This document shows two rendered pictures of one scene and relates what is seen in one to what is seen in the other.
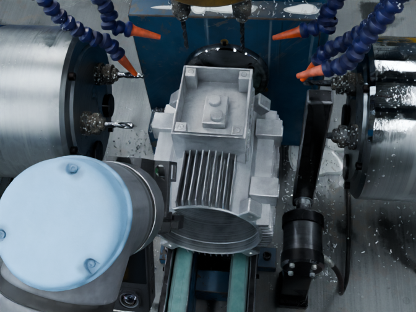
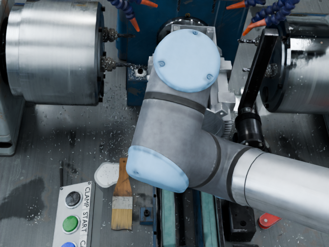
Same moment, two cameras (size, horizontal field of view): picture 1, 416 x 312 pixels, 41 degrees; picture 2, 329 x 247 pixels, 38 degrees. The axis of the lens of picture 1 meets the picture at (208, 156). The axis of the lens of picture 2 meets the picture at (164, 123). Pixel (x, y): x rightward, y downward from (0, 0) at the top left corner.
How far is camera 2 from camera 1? 39 cm
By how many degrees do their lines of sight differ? 12
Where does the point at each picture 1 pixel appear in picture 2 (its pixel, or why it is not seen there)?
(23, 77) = (69, 28)
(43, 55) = (81, 15)
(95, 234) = (211, 62)
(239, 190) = (213, 99)
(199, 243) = not seen: hidden behind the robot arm
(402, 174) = (306, 89)
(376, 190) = (290, 101)
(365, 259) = not seen: hidden behind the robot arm
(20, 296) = (170, 97)
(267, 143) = (223, 74)
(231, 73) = (201, 30)
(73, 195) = (198, 44)
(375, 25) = not seen: outside the picture
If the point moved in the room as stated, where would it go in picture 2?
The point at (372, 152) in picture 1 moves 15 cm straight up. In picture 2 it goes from (290, 75) to (311, 23)
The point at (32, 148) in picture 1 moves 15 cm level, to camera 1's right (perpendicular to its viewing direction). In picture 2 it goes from (72, 77) to (140, 69)
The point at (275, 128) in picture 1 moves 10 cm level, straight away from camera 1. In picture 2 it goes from (227, 65) to (223, 36)
